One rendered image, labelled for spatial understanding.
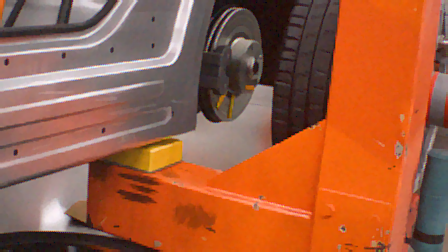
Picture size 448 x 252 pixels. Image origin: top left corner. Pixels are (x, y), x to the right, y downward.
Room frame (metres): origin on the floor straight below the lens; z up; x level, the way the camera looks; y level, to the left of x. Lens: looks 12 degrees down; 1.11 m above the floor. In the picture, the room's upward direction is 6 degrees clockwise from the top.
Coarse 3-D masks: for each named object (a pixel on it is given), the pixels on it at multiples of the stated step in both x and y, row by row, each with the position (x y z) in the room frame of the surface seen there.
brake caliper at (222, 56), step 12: (204, 48) 1.88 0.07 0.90; (228, 48) 1.87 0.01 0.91; (204, 60) 1.85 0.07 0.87; (216, 60) 1.83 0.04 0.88; (228, 60) 1.87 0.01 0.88; (204, 72) 1.85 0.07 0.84; (216, 72) 1.83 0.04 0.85; (204, 84) 1.84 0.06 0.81; (216, 84) 1.83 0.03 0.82; (228, 84) 1.88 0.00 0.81
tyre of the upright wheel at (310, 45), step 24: (312, 0) 1.71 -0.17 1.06; (336, 0) 1.69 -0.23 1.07; (288, 24) 1.69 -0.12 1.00; (312, 24) 1.66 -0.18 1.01; (336, 24) 1.64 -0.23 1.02; (288, 48) 1.66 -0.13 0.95; (312, 48) 1.63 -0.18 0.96; (288, 72) 1.65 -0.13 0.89; (312, 72) 1.63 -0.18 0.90; (288, 96) 1.64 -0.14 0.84; (312, 96) 1.61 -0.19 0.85; (288, 120) 1.64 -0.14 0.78; (312, 120) 1.61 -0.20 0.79
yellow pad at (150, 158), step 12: (156, 144) 1.50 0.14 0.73; (168, 144) 1.51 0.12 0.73; (180, 144) 1.55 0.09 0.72; (120, 156) 1.47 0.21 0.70; (132, 156) 1.46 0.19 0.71; (144, 156) 1.45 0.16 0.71; (156, 156) 1.46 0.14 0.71; (168, 156) 1.50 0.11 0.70; (180, 156) 1.55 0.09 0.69; (132, 168) 1.46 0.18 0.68; (144, 168) 1.45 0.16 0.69; (156, 168) 1.46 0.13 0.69
